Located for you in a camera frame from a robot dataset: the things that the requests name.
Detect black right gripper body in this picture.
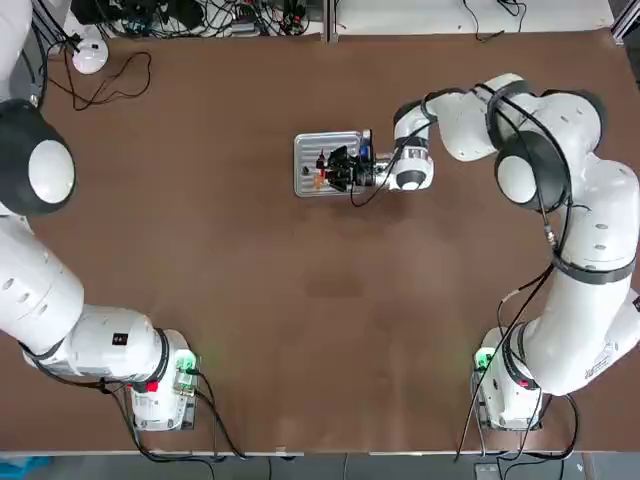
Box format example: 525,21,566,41
348,153,375,190

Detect silver ribbed metal tray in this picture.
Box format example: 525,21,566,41
291,129,372,200

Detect white desk lamp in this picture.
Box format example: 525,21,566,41
62,32,111,76

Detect aluminium frame post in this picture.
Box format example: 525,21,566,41
323,0,345,45

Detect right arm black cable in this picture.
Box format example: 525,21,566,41
348,82,581,459

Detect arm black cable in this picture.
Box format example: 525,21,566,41
348,82,581,459
17,9,166,401

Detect tangled black cables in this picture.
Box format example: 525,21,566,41
69,0,321,39

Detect thin black lamp cable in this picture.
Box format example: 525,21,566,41
47,49,154,112

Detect black base power cable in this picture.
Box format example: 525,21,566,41
187,367,249,460

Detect aluminium frame profile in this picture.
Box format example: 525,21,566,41
610,0,640,47

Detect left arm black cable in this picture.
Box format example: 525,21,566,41
17,9,166,401

